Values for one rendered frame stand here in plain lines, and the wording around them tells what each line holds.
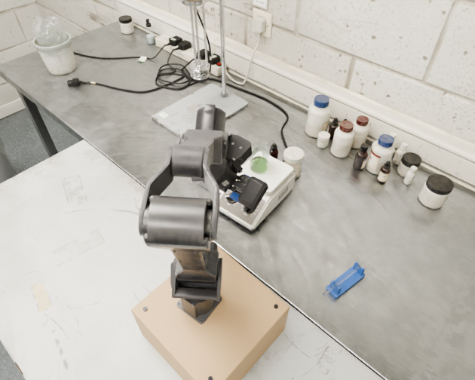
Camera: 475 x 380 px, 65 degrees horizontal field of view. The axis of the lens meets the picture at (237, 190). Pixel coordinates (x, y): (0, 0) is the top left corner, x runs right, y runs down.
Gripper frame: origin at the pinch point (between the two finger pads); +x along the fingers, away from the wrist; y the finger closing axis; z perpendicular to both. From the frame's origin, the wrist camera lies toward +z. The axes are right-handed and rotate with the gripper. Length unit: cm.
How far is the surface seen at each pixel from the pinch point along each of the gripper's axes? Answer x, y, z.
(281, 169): 18.4, -1.2, 12.3
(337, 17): 21, 9, 62
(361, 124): 34, -10, 39
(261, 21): 28, 37, 58
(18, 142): 105, 210, -34
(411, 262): 25.8, -40.0, 7.2
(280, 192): 18.4, -4.2, 6.4
